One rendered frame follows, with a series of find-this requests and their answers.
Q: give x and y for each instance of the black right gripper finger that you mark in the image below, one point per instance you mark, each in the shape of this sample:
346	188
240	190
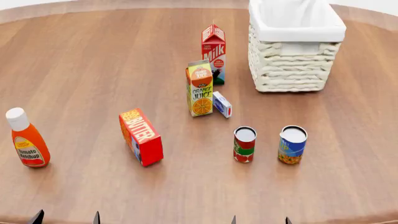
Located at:
288	221
234	220

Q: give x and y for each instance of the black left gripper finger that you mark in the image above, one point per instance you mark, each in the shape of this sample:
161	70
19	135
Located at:
37	218
97	219

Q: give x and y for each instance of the tomato ketchup bottle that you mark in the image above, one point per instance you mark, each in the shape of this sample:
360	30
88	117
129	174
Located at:
29	149

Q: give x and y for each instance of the red tomato sauce can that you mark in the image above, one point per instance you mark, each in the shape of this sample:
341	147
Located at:
244	145

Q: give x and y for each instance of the white woven basket with liner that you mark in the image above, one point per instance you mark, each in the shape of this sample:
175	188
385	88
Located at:
292	67

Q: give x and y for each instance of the blue soup can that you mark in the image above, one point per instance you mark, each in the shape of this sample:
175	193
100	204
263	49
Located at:
291	145

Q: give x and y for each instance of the red butter box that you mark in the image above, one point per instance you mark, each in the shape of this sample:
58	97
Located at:
143	137

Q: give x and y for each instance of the small white blue box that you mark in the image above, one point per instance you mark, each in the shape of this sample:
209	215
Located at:
222	105

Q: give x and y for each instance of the orange juice carton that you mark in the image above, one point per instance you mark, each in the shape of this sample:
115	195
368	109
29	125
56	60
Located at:
200	93

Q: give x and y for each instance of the red milk carton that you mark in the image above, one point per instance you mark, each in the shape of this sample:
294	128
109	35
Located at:
214	50

